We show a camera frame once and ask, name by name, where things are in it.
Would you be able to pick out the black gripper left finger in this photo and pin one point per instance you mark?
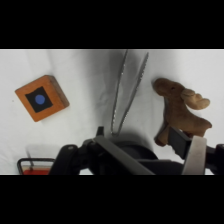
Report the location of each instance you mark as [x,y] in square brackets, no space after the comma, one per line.
[113,156]

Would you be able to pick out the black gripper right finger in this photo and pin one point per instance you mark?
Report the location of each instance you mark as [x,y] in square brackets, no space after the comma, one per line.
[195,156]

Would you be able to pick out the silver metal tongs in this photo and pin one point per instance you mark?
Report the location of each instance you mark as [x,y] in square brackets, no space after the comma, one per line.
[119,100]

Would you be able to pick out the brown plush moose toy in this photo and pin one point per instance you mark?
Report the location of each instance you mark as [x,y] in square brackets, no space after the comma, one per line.
[181,110]

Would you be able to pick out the small black framed container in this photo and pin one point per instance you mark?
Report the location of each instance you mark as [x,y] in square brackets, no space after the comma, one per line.
[35,166]

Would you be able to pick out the orange block with blue dot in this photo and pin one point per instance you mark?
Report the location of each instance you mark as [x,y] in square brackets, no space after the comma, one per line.
[41,98]

